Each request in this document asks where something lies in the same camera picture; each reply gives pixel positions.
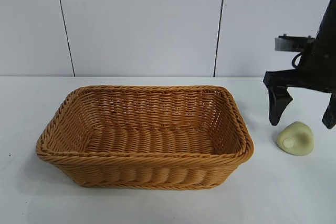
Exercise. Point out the pale yellow egg yolk pastry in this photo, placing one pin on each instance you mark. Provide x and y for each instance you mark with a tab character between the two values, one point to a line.
298	136

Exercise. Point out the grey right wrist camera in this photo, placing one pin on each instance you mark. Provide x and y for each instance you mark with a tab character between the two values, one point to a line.
288	44

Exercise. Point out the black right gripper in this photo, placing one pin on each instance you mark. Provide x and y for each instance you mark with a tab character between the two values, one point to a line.
317	77

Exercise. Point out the brown woven wicker basket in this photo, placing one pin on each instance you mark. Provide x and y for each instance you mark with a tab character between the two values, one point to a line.
157	161

